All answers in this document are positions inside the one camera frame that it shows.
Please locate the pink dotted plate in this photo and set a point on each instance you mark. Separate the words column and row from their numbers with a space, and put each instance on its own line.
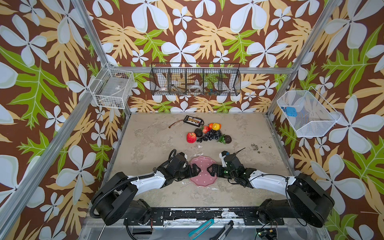
column 204, row 178

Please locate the dark avocado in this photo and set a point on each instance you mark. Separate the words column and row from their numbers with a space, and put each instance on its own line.
column 198, row 133

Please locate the dark grape bunch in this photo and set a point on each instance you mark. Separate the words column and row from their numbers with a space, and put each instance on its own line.
column 210, row 135

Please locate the yellow lemon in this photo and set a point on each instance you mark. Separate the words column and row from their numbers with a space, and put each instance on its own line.
column 216, row 126

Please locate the teal utility knife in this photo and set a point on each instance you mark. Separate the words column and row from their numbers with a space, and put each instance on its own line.
column 201, row 229

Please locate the black wire basket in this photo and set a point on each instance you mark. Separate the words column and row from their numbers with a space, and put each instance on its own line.
column 212, row 79

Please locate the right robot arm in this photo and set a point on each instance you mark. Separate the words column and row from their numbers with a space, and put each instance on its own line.
column 304, row 200

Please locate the black grey tool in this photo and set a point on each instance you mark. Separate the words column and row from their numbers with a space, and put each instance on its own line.
column 222, row 234

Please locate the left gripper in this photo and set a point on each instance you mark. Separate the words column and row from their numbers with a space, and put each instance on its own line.
column 190, row 173

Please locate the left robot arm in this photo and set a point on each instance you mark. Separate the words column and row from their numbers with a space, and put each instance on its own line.
column 115, row 200

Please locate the white wire basket left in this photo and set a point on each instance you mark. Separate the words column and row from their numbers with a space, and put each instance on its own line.
column 112, row 87

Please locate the white wire basket right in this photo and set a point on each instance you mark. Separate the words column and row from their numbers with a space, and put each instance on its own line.
column 316, row 116

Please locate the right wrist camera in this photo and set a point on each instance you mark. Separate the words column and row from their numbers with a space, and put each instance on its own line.
column 222, row 156

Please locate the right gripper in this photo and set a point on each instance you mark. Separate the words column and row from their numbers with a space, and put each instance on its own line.
column 213, row 169

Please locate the red strawberry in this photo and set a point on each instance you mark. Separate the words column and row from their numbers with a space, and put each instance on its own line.
column 206, row 129

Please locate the white wire basket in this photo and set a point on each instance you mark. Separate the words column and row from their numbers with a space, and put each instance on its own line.
column 316, row 116
column 112, row 87

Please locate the blue object in basket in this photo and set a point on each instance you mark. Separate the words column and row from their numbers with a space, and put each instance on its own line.
column 290, row 111

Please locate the red apple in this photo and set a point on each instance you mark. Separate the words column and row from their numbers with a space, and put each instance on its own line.
column 191, row 138

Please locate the black tray with items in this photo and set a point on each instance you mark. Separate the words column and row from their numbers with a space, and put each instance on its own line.
column 194, row 121

